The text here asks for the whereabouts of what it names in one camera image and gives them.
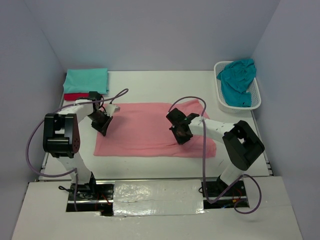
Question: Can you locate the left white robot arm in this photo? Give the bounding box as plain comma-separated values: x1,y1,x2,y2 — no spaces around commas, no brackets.
43,91,120,199

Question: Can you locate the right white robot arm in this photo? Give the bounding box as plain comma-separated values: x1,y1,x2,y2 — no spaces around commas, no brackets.
166,108,265,196

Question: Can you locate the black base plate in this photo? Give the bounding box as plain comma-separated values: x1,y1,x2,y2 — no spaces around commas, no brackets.
201,179,250,210
58,183,115,217

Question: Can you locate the teal blue t shirt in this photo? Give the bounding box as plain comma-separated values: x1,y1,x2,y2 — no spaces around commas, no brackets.
217,58,257,108

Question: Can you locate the red t shirt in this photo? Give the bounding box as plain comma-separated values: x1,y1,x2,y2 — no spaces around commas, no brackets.
63,93,89,101

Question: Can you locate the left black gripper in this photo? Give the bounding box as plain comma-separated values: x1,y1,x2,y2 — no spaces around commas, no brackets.
87,110,113,136

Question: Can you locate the pink t shirt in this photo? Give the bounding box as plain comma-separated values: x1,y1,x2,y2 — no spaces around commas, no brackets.
93,102,217,158

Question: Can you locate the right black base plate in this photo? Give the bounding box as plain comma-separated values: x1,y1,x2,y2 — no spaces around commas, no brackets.
201,179,250,210

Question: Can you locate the mint green t shirt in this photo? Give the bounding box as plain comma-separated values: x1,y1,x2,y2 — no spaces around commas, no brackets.
63,68,109,95

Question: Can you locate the silver tape patch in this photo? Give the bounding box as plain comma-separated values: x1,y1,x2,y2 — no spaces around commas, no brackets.
112,179,205,217

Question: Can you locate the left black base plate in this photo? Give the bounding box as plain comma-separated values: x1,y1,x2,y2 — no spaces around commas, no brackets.
58,183,115,217

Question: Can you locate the white plastic laundry basket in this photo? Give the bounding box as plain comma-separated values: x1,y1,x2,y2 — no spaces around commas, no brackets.
213,58,261,113

